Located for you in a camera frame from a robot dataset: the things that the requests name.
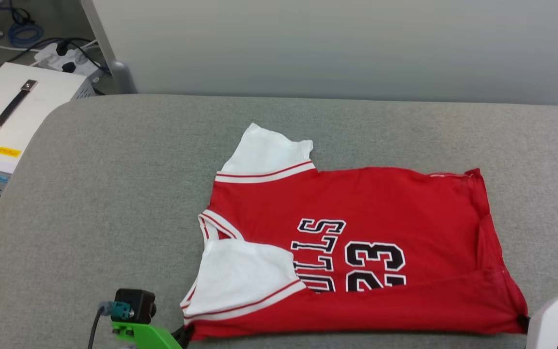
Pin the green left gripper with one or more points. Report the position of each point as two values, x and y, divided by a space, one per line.
143 337

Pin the white power strip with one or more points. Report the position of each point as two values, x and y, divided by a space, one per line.
73 60

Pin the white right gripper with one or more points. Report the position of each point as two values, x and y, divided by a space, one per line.
548 320

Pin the grey partition post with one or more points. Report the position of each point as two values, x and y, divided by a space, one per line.
119 77

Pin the yellow warning sticker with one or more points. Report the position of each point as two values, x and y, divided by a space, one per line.
8 151

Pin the white power supply box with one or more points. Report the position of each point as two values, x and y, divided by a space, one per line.
41 102

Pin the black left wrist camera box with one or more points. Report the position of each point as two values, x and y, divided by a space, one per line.
136 304

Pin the red white basketball jersey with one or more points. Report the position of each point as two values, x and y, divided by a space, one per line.
405 203

